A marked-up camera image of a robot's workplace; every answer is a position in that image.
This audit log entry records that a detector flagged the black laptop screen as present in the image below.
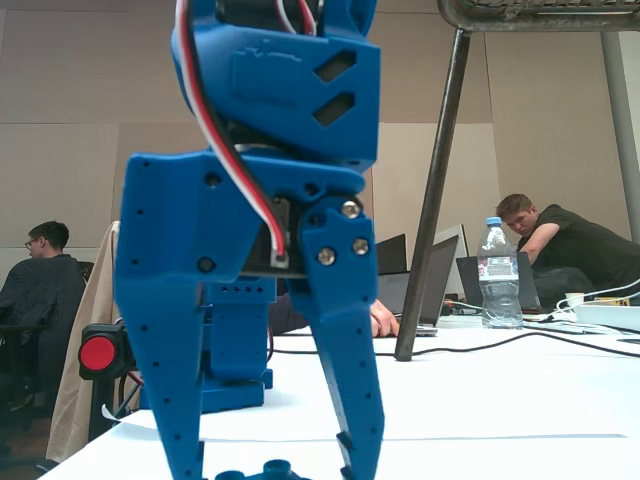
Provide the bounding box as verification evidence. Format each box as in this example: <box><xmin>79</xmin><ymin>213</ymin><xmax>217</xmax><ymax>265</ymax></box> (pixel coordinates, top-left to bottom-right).
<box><xmin>374</xmin><ymin>233</ymin><xmax>409</xmax><ymax>277</ymax></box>

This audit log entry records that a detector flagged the grey open laptop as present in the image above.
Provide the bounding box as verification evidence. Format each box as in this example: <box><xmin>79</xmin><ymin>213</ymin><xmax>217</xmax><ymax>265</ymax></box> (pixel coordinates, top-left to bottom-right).
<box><xmin>375</xmin><ymin>234</ymin><xmax>460</xmax><ymax>337</ymax></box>

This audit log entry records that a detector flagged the black clamp with red knob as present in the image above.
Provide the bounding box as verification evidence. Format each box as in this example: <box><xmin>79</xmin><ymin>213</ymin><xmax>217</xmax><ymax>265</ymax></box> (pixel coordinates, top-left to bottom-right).
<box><xmin>78</xmin><ymin>322</ymin><xmax>146</xmax><ymax>444</ymax></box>

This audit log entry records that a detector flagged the black office chair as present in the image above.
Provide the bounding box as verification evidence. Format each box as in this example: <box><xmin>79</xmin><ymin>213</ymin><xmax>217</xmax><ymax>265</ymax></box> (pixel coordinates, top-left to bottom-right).
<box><xmin>0</xmin><ymin>309</ymin><xmax>57</xmax><ymax>459</ymax></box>

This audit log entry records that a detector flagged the silver laptop lid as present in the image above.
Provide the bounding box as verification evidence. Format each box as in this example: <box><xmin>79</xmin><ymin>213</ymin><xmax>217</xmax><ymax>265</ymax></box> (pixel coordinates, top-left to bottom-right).
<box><xmin>432</xmin><ymin>223</ymin><xmax>470</xmax><ymax>297</ymax></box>

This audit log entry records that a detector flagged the grey metal pole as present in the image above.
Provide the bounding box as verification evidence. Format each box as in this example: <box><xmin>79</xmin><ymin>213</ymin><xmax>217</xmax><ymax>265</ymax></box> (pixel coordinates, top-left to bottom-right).
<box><xmin>599</xmin><ymin>30</ymin><xmax>640</xmax><ymax>240</ymax></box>

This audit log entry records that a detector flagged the beige coat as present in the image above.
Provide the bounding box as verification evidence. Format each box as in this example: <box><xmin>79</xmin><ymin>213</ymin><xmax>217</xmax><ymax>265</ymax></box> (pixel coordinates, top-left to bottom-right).
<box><xmin>44</xmin><ymin>222</ymin><xmax>132</xmax><ymax>464</ymax></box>

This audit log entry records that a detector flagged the dark metal stand frame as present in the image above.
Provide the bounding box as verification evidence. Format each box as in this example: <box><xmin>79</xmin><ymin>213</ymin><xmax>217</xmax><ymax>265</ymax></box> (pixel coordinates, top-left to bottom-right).
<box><xmin>393</xmin><ymin>0</ymin><xmax>640</xmax><ymax>363</ymax></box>

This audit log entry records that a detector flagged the dark open laptop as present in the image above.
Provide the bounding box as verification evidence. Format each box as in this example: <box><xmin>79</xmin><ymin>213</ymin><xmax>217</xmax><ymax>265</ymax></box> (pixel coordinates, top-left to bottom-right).
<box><xmin>454</xmin><ymin>251</ymin><xmax>546</xmax><ymax>315</ymax></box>

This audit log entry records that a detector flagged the man in dark hoodie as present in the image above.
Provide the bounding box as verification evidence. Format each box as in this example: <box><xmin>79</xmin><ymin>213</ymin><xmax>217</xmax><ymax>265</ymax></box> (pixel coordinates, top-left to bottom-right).
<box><xmin>268</xmin><ymin>292</ymin><xmax>402</xmax><ymax>339</ymax></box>

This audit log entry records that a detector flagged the man in black jacket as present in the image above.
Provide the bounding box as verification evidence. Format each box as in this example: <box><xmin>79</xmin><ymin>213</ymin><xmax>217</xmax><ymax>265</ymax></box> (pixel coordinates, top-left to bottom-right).
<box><xmin>0</xmin><ymin>220</ymin><xmax>89</xmax><ymax>416</ymax></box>

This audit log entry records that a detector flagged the white flat box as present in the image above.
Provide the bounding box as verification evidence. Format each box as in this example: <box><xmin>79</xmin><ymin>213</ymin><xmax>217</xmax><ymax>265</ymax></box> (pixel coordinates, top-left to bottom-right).
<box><xmin>574</xmin><ymin>302</ymin><xmax>640</xmax><ymax>331</ymax></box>

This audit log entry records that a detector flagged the clear plastic water bottle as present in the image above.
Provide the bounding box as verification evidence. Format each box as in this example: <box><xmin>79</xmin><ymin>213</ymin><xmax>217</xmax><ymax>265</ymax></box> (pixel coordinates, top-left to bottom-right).
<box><xmin>476</xmin><ymin>216</ymin><xmax>525</xmax><ymax>330</ymax></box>

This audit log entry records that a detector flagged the small blue block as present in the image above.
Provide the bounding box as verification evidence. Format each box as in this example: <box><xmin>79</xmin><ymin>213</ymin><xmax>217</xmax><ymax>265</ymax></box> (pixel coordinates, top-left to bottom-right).
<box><xmin>214</xmin><ymin>458</ymin><xmax>312</xmax><ymax>480</ymax></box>

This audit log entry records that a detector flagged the man in black t-shirt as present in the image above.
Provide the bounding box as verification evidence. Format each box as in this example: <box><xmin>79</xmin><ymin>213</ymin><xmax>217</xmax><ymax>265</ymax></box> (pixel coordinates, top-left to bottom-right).
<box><xmin>493</xmin><ymin>193</ymin><xmax>640</xmax><ymax>307</ymax></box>

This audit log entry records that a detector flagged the red white black servo cable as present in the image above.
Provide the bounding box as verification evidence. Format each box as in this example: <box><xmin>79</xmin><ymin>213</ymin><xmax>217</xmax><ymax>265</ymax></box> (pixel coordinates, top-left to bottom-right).
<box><xmin>175</xmin><ymin>0</ymin><xmax>321</xmax><ymax>267</ymax></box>

